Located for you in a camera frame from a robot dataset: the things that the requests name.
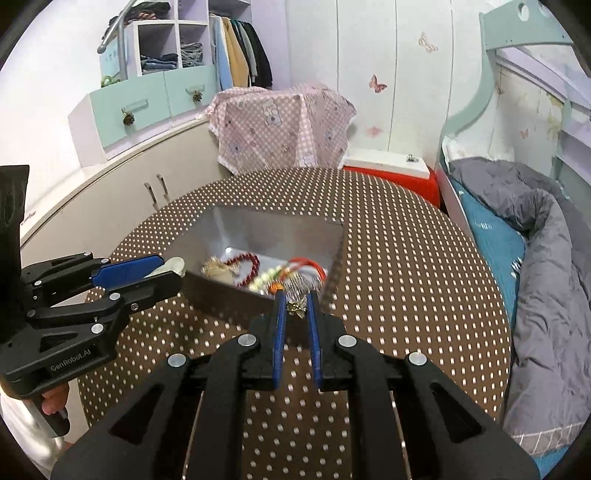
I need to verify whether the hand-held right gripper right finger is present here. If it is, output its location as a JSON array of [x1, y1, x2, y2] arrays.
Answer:
[[307, 290, 541, 480]]

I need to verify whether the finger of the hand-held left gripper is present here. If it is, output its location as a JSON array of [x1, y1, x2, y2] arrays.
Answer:
[[21, 253, 164, 308], [2, 270, 184, 384]]

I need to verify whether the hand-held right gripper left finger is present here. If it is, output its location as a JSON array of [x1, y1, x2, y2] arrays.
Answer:
[[51, 291, 289, 480]]

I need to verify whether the silver chain necklace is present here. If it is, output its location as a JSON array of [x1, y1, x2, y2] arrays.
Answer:
[[283, 273, 324, 298]]

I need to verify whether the pale bead bracelet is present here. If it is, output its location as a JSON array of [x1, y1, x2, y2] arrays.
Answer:
[[249, 267, 291, 294]]

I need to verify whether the red cord bracelet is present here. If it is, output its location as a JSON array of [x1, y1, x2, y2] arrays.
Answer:
[[290, 257, 327, 280]]

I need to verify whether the dark red bead bracelet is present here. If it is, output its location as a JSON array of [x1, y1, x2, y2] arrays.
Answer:
[[225, 253, 261, 289]]

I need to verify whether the beige cord bead bracelet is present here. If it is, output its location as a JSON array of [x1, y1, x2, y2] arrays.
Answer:
[[202, 257, 237, 286]]

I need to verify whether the grey metal box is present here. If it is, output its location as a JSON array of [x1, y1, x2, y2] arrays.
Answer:
[[164, 205, 346, 347]]

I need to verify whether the person's left hand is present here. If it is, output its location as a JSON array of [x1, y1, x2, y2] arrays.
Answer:
[[39, 384, 71, 416]]

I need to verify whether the white cabinet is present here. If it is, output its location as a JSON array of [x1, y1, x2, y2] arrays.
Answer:
[[18, 117, 232, 273]]

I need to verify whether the red and white storage box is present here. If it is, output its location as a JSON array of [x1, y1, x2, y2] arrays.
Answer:
[[342, 151, 439, 206]]

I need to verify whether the mint green drawer unit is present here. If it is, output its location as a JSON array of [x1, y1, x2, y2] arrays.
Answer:
[[68, 65, 218, 167]]

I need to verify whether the blue bed sheet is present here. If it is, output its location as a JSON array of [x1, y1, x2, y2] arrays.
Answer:
[[450, 178, 573, 478]]

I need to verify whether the pink checked bear cloth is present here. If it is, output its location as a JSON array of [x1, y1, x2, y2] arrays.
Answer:
[[205, 82, 357, 175]]

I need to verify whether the light blue hanging shirt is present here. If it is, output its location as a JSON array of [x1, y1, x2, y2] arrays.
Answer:
[[212, 16, 234, 91]]

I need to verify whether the yellow hanging garment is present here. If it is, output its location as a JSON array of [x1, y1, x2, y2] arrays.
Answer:
[[224, 18, 253, 88]]

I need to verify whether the grey duvet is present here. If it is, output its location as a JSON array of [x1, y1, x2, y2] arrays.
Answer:
[[448, 157, 591, 446]]

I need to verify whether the white cubby shelf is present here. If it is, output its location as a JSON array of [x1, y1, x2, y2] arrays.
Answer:
[[122, 0, 214, 79]]

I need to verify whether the black hanging garment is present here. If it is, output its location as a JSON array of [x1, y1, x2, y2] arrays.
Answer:
[[245, 21, 273, 88]]

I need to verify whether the grey metal rail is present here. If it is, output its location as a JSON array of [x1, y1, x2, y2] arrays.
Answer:
[[97, 0, 139, 80]]

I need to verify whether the mint green bed frame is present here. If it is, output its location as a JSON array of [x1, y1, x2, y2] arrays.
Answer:
[[434, 0, 575, 171]]

